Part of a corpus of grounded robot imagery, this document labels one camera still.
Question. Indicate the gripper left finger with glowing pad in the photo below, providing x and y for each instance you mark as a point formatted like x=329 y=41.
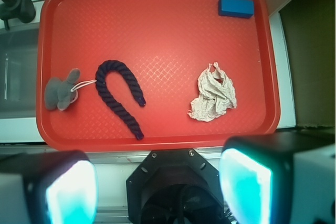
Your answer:
x=55 y=187

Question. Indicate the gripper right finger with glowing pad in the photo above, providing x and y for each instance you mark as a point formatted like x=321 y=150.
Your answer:
x=284 y=177

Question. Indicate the crumpled white paper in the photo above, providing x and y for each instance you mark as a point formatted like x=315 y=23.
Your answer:
x=216 y=94

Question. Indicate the grey plush toy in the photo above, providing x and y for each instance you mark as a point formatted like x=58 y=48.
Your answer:
x=58 y=94

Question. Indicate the red plastic tray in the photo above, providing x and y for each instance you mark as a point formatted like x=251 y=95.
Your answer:
x=166 y=44

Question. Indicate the blue rectangular block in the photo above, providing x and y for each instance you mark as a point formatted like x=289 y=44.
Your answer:
x=236 y=8

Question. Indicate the black clamp knob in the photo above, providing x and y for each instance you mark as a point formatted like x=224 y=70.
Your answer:
x=17 y=9

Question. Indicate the black octagonal mount plate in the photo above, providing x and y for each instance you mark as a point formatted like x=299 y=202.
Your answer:
x=175 y=186

